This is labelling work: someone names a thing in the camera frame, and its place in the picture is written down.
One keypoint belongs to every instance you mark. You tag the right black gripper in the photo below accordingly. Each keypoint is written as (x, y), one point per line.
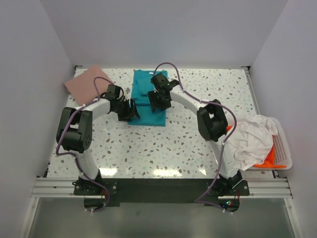
(154, 104)

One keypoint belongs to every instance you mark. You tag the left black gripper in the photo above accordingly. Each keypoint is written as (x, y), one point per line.
(131, 112)

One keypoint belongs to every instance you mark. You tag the teal t shirt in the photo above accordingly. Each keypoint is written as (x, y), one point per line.
(140, 88)

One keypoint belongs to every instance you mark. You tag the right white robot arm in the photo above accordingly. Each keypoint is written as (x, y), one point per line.
(211, 119)

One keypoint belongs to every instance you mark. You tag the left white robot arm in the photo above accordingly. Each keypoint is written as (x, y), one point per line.
(75, 130)

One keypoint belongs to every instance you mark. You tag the folded pink t shirt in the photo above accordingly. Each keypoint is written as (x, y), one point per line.
(82, 87)

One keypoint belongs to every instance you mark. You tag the white t shirt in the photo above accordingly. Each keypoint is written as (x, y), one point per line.
(261, 121)

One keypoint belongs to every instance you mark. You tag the orange t shirt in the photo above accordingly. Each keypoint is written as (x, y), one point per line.
(252, 146)

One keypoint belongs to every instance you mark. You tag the white plastic basket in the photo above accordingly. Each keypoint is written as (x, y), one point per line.
(282, 151)

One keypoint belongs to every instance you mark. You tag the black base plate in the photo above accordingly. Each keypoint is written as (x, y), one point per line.
(228, 203)

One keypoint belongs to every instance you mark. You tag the aluminium front rail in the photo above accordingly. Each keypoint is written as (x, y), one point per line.
(249, 188)

